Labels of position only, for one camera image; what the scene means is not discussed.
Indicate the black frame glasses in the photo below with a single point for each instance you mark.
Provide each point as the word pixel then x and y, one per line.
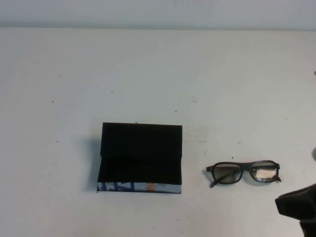
pixel 247 165

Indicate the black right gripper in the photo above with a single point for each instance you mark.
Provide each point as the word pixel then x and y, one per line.
pixel 309 227

